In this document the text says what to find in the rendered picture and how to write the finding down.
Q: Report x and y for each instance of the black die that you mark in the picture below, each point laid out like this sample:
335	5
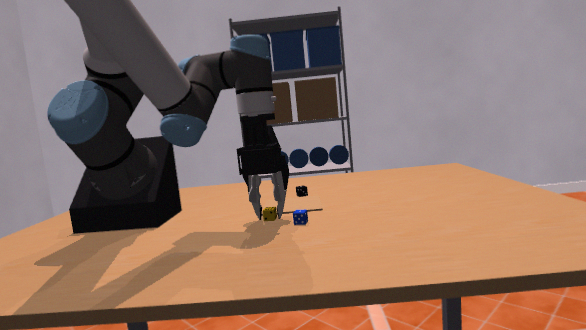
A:
301	191

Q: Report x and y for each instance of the yellow die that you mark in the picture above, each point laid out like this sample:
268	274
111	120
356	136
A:
269	214

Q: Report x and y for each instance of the blue die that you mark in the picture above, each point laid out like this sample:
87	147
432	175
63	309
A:
300	217

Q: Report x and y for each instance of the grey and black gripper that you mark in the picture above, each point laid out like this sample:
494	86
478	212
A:
259	159

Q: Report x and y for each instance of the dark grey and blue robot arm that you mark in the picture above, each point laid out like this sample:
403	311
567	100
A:
94	126

